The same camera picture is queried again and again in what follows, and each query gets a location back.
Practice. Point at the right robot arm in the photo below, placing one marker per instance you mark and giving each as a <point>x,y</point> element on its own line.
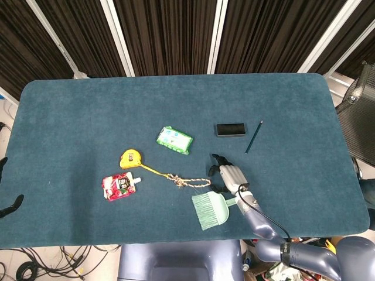
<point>260,222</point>

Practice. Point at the dark green pencil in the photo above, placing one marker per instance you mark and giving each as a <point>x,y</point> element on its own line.
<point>253,136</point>

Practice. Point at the yellow tape measure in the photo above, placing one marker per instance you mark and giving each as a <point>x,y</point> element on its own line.
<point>130,159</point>

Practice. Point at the blue robot torso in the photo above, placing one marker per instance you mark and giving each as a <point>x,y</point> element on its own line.
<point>175,260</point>

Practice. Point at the black felt board eraser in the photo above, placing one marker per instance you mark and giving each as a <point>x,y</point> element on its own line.
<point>231,129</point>

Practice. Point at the teal velvet table cloth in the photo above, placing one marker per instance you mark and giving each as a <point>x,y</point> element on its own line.
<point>88,117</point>

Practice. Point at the green wet wipes pack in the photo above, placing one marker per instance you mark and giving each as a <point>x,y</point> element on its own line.
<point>174,140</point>

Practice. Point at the mint green hand brush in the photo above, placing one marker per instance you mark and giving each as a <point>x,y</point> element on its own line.
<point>211,210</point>

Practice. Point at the red spouted drink pouch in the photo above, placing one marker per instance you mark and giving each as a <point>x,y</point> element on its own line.
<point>118,187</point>

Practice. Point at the black mesh chair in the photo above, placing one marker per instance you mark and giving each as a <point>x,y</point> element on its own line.
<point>360,117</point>

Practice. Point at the white frame post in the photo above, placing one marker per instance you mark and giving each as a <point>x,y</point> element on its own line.
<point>117,38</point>
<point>217,36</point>
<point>57,41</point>
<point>328,36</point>
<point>348,49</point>

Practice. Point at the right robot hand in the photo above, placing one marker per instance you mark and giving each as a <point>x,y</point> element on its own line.
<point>233,177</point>

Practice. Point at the black pleated curtain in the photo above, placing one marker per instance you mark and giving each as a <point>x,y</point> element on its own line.
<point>167,35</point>
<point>269,35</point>
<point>351,14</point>
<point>82,29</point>
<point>23,44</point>

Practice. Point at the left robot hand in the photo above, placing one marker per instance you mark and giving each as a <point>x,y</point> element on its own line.
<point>13,206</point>

